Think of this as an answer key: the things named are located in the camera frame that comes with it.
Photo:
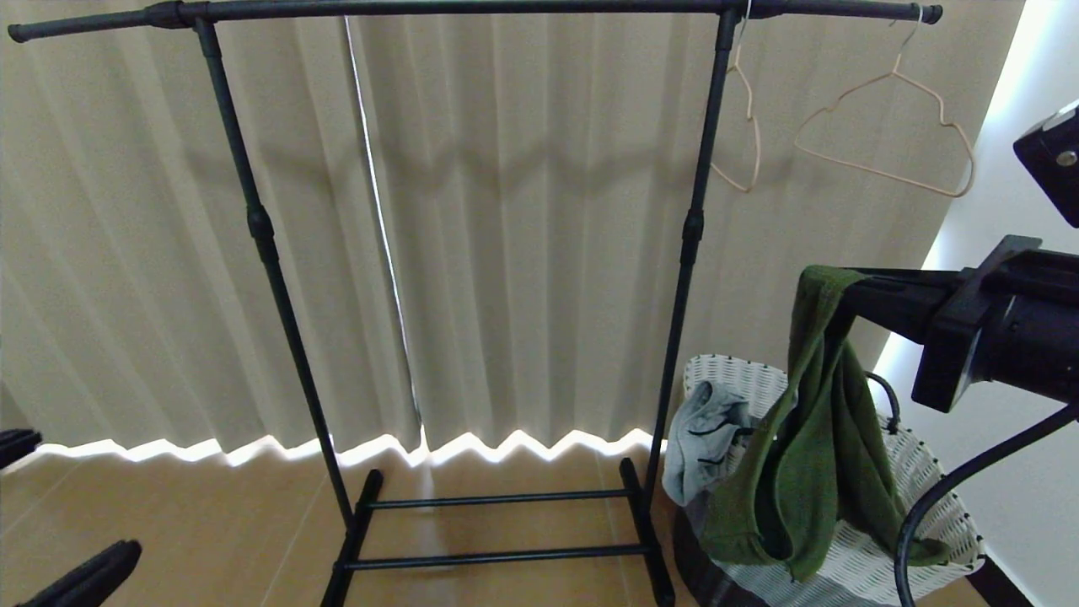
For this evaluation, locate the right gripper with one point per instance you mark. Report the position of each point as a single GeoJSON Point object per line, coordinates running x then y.
{"type": "Point", "coordinates": [1011, 337]}

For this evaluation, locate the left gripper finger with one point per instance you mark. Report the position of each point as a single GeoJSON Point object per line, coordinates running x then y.
{"type": "Point", "coordinates": [88, 577]}
{"type": "Point", "coordinates": [18, 447]}

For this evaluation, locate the pink clothes hanger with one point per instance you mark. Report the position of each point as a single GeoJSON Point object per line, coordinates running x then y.
{"type": "Point", "coordinates": [877, 171]}
{"type": "Point", "coordinates": [757, 152]}

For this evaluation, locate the green printed shirt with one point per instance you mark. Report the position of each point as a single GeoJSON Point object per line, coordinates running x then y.
{"type": "Point", "coordinates": [809, 472]}

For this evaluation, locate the white laundry basket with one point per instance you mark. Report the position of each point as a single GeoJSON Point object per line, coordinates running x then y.
{"type": "Point", "coordinates": [927, 472]}

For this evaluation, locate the black clothes rack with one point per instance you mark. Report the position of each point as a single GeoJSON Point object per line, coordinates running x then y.
{"type": "Point", "coordinates": [506, 8]}

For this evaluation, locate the pale grey shorts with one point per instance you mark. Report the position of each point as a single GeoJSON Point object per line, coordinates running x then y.
{"type": "Point", "coordinates": [708, 438]}

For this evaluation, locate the beige curtain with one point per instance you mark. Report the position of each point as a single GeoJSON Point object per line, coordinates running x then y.
{"type": "Point", "coordinates": [548, 253]}

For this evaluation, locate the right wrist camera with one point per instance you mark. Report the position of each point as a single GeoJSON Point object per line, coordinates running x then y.
{"type": "Point", "coordinates": [1054, 160]}

